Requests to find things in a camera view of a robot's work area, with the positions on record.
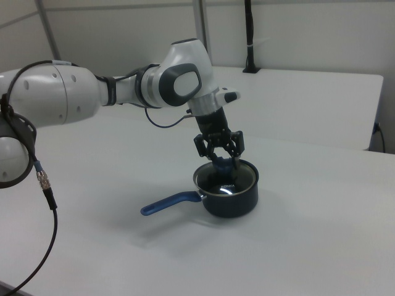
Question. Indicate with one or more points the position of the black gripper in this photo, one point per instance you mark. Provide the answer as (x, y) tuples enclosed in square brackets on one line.
[(213, 123)]

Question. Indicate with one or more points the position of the glass lid with blue knob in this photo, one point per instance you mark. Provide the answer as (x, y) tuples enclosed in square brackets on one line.
[(226, 182)]

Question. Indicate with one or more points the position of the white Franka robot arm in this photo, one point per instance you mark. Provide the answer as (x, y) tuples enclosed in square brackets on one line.
[(74, 92)]

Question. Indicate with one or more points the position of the white rectangular table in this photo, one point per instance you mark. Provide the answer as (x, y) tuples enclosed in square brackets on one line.
[(293, 105)]

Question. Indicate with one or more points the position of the grey metal partition post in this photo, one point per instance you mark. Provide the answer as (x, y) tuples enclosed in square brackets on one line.
[(49, 31), (202, 18)]

